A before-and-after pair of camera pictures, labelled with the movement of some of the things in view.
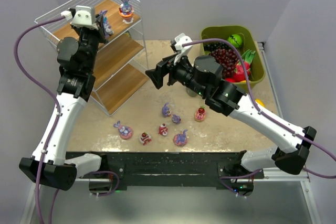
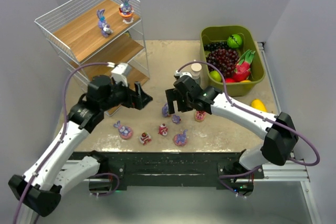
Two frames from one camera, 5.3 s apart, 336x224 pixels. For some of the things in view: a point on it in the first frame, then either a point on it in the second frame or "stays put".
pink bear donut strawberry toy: [200, 114] stays put
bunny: [126, 10] stays put
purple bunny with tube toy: [107, 30] stays put
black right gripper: [168, 71] → [181, 97]
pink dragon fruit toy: [239, 73] stays put
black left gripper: [98, 24] → [132, 97]
